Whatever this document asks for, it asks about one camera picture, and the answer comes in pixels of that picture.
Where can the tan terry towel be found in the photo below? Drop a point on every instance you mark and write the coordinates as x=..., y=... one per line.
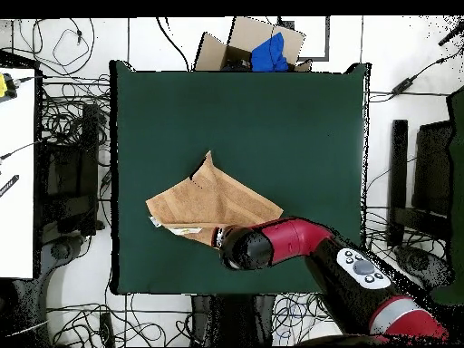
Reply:
x=210, y=203

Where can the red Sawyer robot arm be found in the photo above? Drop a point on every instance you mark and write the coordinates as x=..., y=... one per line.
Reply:
x=326, y=261

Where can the dark green table cloth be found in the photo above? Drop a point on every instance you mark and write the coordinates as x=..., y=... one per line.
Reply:
x=163, y=108

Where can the grey stand base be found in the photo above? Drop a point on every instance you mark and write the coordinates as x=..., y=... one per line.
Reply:
x=420, y=262
x=61, y=250

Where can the black equipment rack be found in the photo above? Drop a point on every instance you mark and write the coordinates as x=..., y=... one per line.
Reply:
x=88, y=145

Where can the blue cloth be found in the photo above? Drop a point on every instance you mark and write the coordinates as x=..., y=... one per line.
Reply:
x=268, y=54

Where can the black upright bar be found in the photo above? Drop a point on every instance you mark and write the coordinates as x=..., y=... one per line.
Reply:
x=398, y=163

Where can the white table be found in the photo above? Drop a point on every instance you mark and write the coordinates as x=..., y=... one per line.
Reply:
x=16, y=181

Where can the cardboard box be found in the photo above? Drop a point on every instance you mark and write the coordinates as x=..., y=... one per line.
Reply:
x=250, y=32

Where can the black strip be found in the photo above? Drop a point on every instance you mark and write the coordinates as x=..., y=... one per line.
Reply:
x=9, y=185

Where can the black panel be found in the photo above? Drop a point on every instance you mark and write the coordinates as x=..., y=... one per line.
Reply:
x=433, y=163

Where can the black power adapter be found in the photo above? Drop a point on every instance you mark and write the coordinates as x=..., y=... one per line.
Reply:
x=402, y=86

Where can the green covered object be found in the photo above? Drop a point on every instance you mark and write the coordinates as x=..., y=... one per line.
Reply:
x=457, y=163

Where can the yellow and black tool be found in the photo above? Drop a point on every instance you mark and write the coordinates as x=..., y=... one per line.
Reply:
x=3, y=85

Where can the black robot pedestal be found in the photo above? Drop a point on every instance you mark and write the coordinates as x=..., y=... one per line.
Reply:
x=232, y=319

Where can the black square frame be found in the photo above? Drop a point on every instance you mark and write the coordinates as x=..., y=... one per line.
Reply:
x=327, y=40

